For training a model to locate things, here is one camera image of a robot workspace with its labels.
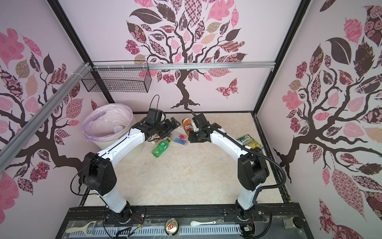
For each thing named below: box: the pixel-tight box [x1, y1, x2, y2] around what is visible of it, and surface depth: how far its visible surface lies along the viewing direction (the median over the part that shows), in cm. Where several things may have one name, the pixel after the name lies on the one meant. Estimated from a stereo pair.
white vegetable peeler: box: [65, 221, 97, 236], surface depth 71 cm
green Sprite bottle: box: [151, 137, 173, 158], surface depth 97 cm
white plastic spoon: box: [190, 220, 217, 228], surface depth 73 cm
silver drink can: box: [164, 218, 180, 237], surface depth 63 cm
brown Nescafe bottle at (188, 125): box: [182, 117, 194, 137], surface depth 90 cm
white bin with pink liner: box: [82, 103, 135, 152], surface depth 87 cm
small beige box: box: [283, 217, 296, 230], surface depth 70 cm
